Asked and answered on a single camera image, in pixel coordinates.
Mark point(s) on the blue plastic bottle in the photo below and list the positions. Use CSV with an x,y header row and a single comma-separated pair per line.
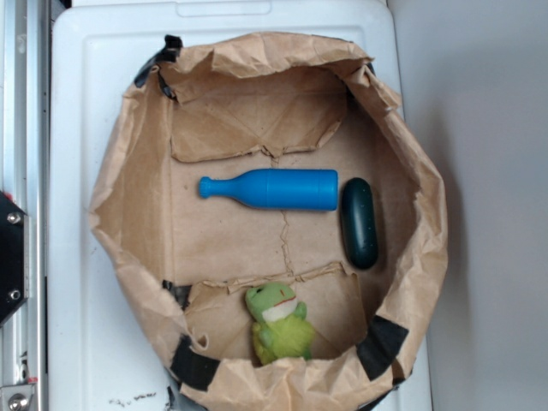
x,y
280,189

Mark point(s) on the brown paper bag tray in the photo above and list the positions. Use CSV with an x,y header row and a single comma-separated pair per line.
x,y
270,100

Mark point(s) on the dark green plastic cucumber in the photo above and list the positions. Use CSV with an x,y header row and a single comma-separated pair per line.
x,y
359,232

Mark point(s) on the green plush frog toy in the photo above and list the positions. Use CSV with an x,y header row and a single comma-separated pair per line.
x,y
280,328

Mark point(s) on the white plastic bin lid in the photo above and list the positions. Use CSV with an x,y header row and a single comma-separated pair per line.
x,y
98,357

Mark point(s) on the black mounting bracket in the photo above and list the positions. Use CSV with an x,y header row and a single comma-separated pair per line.
x,y
13,254

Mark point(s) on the aluminium frame rail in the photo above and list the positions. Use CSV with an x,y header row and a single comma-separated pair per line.
x,y
25,121

